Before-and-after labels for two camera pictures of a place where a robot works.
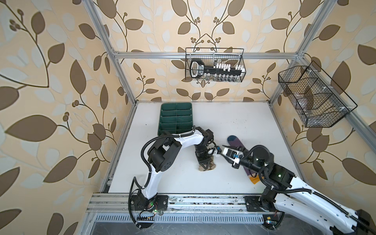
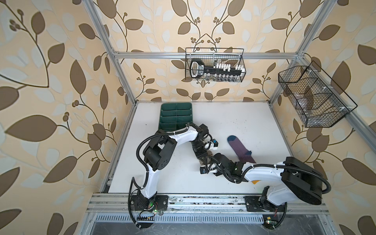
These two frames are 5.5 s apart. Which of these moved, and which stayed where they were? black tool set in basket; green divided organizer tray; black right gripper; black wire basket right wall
Moved: black right gripper
Stayed: green divided organizer tray; black tool set in basket; black wire basket right wall
